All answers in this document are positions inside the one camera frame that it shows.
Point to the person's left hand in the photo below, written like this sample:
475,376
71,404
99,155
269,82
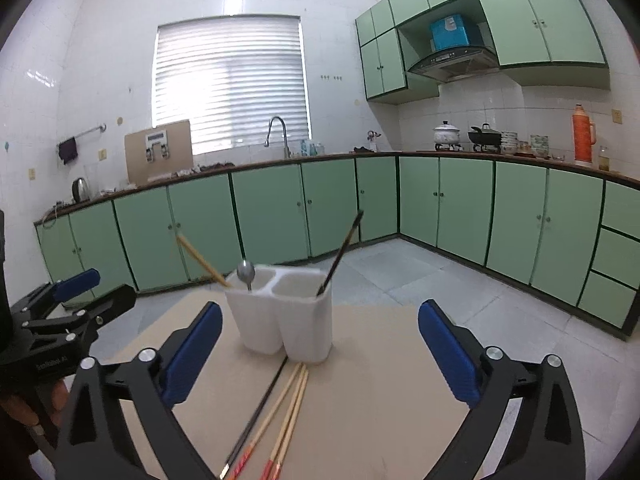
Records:
40,410

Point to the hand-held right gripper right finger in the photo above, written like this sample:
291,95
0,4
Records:
447,355

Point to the white window blind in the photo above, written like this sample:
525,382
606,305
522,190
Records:
230,85

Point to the bamboo chopstick with red end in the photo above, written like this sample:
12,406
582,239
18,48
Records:
291,425
273,410
284,420

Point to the teal bottles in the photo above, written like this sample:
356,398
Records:
310,148

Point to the metal spoon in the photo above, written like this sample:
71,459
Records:
246,271

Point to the stack of white bowls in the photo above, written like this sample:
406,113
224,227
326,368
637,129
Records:
509,142

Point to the steel kitchen faucet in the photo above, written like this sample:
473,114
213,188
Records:
286,135

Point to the small oil bottle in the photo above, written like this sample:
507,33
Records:
604,160

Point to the steel electric kettle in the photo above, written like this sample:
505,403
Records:
81,190

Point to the black chopstick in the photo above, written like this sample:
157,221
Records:
340,252
257,412

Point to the dark hanging cloth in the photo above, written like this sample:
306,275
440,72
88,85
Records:
68,150

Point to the green base cabinets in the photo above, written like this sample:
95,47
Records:
270,210

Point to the brown cardboard box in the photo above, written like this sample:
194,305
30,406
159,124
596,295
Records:
180,152

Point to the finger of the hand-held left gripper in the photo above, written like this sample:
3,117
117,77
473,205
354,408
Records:
117,297
75,281

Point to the green wall cabinets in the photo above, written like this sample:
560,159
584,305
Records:
545,25

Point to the black range hood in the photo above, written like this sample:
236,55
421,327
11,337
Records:
452,65

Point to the blue box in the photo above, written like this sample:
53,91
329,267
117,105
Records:
452,32

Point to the stack of patterned bowls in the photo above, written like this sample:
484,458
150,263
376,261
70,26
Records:
539,145

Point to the black wok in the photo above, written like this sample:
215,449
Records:
484,136

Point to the orange thermos flask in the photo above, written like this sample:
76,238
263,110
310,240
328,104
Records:
582,140

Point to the plain bamboo chopstick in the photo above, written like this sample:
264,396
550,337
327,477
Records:
202,260

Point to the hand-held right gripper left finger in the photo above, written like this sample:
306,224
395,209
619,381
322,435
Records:
192,355

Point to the metal towel rail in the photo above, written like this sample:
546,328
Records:
87,132

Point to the white cooking pot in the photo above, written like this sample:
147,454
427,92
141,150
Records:
446,133

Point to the white two-compartment utensil holder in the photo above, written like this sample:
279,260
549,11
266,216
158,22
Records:
300,325

